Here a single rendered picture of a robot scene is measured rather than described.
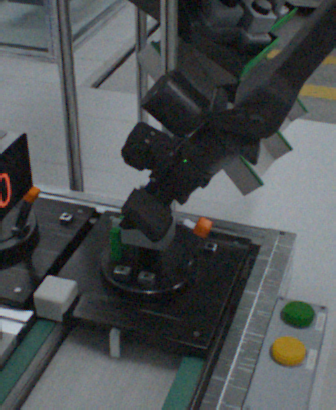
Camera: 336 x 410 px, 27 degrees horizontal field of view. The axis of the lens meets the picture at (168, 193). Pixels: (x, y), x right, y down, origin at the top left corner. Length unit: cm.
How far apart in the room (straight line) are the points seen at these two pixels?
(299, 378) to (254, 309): 13
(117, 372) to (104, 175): 58
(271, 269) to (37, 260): 34
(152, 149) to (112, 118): 79
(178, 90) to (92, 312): 32
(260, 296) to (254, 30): 39
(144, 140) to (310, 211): 54
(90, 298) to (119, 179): 49
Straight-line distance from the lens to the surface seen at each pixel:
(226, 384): 88
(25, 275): 102
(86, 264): 102
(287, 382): 88
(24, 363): 93
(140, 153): 84
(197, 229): 92
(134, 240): 96
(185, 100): 82
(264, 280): 103
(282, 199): 137
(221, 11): 104
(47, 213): 114
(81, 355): 97
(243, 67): 103
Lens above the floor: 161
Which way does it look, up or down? 33 degrees down
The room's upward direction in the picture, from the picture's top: straight up
